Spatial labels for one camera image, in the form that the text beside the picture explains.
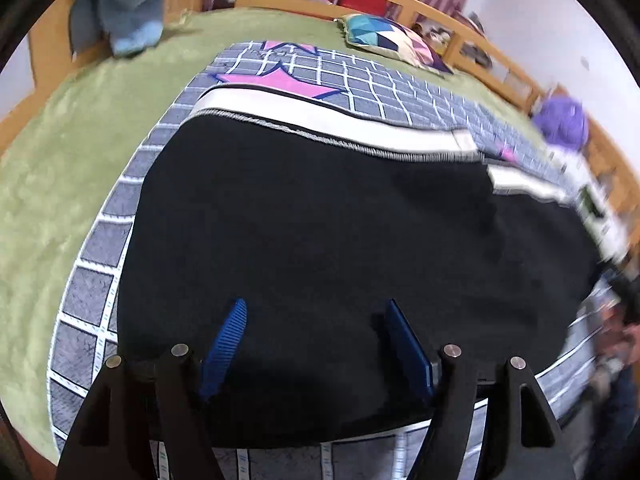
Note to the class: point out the black pants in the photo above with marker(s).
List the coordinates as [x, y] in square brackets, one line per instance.
[325, 240]

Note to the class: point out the person's dark trousers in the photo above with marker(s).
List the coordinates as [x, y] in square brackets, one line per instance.
[617, 425]

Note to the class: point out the purple plush toy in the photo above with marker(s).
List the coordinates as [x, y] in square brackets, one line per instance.
[562, 122]

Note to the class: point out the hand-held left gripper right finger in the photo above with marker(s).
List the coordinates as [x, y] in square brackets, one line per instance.
[407, 350]

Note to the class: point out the white floral pillow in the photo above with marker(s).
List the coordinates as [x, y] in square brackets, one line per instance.
[595, 200]

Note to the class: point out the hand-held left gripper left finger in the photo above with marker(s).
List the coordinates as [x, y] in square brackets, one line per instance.
[225, 345]

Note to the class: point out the wooden bed frame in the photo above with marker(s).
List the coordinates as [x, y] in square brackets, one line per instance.
[310, 2]

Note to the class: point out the green bedspread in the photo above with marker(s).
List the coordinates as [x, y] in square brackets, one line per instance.
[65, 160]

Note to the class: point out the grey checked blanket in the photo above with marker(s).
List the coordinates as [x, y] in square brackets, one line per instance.
[385, 95]

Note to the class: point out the geometric patterned pillow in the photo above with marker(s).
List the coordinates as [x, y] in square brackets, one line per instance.
[395, 40]

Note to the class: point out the blue plush toy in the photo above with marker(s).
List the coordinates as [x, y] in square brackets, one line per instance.
[135, 5]

